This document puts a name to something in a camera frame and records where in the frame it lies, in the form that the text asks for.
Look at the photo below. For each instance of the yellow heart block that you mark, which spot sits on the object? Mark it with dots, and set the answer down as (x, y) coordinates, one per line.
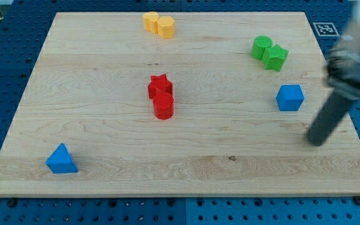
(150, 21)

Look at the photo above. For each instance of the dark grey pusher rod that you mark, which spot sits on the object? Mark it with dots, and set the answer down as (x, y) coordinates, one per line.
(328, 118)

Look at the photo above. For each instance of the red cylinder block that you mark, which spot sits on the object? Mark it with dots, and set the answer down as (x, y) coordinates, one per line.
(163, 105)

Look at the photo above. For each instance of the robot arm end effector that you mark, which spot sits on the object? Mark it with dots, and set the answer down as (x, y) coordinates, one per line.
(343, 65)

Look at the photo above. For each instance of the white fiducial marker tag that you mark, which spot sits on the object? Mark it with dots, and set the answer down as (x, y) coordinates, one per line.
(325, 29)

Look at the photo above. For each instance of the yellow hexagon block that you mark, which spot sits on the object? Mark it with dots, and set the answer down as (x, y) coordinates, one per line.
(166, 27)

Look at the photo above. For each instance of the green star block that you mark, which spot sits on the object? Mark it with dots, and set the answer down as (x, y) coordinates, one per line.
(274, 57)

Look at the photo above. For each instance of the green cylinder block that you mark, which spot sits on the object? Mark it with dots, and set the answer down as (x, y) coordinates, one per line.
(260, 44)

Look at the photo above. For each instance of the blue triangle block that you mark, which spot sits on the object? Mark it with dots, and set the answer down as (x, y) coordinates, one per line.
(60, 161)

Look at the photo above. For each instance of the wooden board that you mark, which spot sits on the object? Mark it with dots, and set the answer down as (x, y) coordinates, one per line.
(227, 136)

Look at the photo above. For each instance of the blue cube block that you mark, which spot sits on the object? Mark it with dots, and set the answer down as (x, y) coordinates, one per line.
(289, 97)

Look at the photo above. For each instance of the red star block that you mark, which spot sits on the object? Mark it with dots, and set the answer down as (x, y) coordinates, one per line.
(158, 84)

